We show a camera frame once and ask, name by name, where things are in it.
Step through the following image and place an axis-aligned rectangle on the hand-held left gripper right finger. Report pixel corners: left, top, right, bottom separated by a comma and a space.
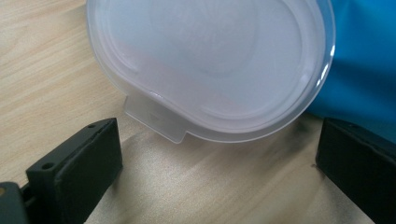
315, 117, 396, 224

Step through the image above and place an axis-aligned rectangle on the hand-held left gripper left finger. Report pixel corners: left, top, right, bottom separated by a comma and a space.
25, 117, 123, 224

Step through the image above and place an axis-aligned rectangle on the blue wet wipes pack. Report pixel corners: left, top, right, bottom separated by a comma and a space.
86, 0, 396, 145

